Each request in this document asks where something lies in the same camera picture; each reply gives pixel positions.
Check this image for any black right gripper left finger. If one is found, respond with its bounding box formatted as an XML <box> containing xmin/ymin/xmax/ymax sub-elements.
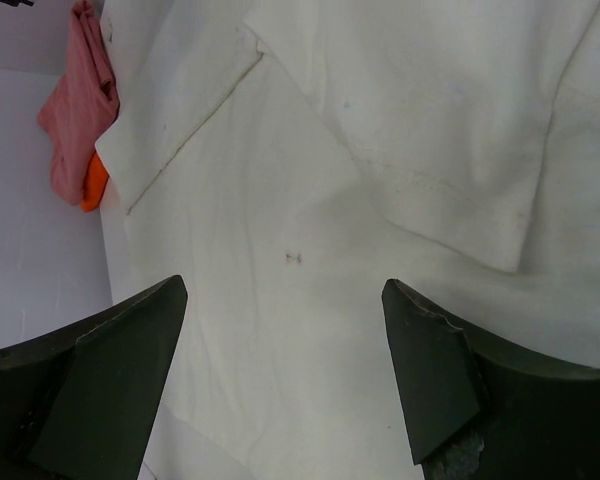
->
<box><xmin>0</xmin><ymin>275</ymin><xmax>188</xmax><ymax>479</ymax></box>

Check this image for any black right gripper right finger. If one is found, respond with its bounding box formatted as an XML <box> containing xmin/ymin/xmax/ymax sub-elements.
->
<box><xmin>382</xmin><ymin>279</ymin><xmax>600</xmax><ymax>479</ymax></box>

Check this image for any white t shirt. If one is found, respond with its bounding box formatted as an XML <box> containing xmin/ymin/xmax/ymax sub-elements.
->
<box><xmin>96</xmin><ymin>1</ymin><xmax>600</xmax><ymax>479</ymax></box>

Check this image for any folded orange t shirt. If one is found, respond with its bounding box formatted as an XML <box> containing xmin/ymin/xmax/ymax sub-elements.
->
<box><xmin>80</xmin><ymin>152</ymin><xmax>109</xmax><ymax>212</ymax></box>

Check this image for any folded red t shirt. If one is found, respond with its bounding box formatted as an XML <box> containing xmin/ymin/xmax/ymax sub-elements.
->
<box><xmin>37</xmin><ymin>1</ymin><xmax>120</xmax><ymax>206</ymax></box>

